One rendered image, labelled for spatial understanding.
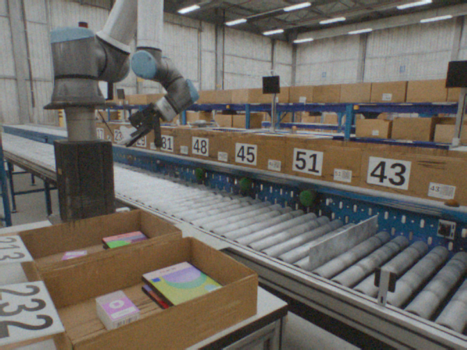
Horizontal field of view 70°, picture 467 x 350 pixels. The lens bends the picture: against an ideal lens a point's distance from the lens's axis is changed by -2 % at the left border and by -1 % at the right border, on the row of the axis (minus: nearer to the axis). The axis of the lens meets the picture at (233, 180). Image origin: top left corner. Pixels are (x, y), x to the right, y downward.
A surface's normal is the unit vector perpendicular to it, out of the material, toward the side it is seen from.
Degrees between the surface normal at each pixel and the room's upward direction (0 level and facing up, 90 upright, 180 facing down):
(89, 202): 90
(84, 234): 88
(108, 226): 89
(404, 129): 90
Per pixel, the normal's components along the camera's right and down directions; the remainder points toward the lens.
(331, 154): -0.72, 0.14
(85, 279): 0.63, 0.15
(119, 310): 0.01, -0.98
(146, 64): -0.27, 0.24
